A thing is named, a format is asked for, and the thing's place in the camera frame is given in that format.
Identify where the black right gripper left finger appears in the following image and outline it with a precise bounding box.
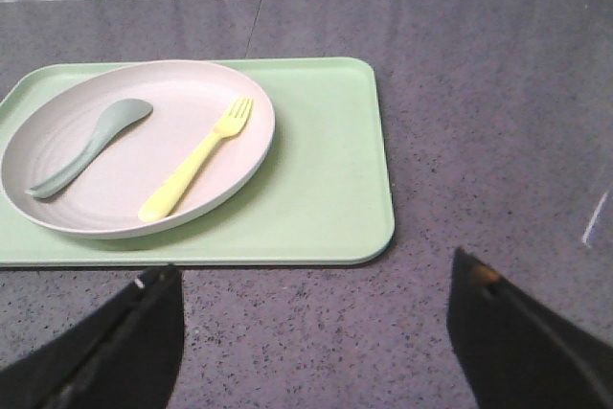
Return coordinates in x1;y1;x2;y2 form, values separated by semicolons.
1;265;185;408

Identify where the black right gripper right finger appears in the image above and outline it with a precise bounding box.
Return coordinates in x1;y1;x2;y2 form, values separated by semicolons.
446;248;612;408

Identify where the beige round plate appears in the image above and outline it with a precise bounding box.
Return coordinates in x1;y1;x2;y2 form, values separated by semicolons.
1;60;275;239

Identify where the yellow plastic fork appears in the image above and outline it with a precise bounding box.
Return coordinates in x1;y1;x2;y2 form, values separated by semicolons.
138;97;254;223

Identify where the green plastic spoon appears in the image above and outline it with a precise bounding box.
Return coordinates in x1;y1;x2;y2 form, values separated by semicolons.
26;99;153;199

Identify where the light green tray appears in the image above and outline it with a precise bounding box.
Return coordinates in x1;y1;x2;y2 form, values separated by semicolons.
1;57;395;267

